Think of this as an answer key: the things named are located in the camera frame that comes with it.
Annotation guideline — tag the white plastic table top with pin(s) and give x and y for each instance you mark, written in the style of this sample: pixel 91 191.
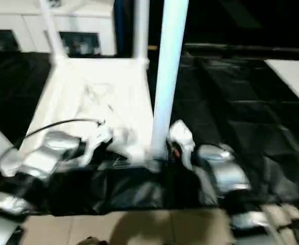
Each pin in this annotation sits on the white plastic table top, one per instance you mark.
pixel 98 97

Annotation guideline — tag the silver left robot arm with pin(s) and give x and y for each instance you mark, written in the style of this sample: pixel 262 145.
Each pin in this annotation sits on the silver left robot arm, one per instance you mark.
pixel 42 153

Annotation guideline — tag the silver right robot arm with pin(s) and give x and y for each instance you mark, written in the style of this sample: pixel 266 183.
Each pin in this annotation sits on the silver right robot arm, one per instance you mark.
pixel 226 173

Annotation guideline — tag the black plastic mat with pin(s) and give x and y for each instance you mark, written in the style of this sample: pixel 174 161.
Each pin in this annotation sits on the black plastic mat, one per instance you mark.
pixel 251 117

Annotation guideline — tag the small tan box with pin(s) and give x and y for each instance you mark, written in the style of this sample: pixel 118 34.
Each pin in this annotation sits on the small tan box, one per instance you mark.
pixel 152 47

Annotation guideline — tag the dark robot torso part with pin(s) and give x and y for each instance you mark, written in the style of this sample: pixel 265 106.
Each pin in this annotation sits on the dark robot torso part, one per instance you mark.
pixel 92 241

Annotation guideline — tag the black flat screen television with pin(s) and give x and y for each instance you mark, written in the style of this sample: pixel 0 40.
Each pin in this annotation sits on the black flat screen television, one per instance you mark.
pixel 251 20

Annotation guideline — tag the white glass-door cabinet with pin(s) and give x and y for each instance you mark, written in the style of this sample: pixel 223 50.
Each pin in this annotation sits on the white glass-door cabinet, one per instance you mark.
pixel 47 23

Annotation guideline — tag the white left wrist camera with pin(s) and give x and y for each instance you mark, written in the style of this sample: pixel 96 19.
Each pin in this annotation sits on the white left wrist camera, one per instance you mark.
pixel 99 140

